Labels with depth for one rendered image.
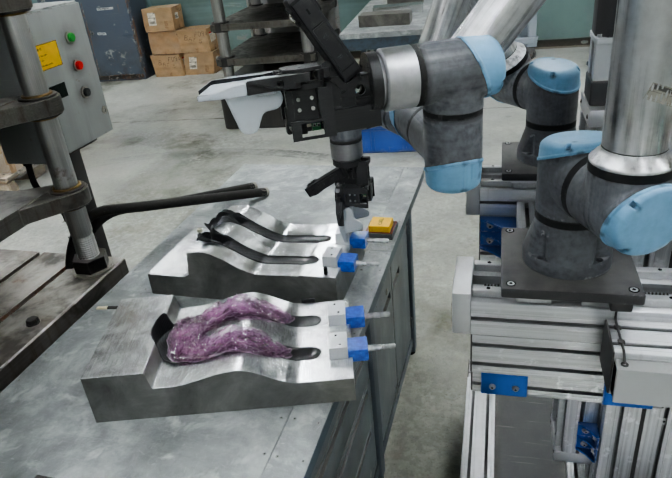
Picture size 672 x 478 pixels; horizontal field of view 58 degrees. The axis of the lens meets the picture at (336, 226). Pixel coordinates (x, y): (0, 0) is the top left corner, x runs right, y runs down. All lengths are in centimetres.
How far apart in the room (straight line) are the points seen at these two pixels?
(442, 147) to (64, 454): 87
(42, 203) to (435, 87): 121
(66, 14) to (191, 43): 607
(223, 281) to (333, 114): 86
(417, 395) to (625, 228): 157
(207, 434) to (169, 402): 10
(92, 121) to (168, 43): 616
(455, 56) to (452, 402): 175
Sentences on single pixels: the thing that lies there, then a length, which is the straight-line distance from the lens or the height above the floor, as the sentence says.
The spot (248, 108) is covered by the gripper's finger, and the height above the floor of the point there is 144.
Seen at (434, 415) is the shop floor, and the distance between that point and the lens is 229.
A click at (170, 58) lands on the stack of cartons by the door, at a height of 23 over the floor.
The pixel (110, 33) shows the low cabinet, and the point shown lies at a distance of 831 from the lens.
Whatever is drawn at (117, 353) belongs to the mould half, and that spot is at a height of 91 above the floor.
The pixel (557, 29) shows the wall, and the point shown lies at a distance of 782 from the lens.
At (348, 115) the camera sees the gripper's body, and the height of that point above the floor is 141.
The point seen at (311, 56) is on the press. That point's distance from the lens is 523.
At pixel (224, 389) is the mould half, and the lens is 118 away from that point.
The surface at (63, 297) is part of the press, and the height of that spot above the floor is 79.
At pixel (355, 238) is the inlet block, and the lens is 149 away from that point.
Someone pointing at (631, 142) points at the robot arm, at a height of 131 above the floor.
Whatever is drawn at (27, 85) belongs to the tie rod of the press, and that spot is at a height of 132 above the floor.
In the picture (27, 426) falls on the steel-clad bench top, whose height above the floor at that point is 80.
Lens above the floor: 162
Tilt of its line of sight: 27 degrees down
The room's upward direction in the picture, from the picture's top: 6 degrees counter-clockwise
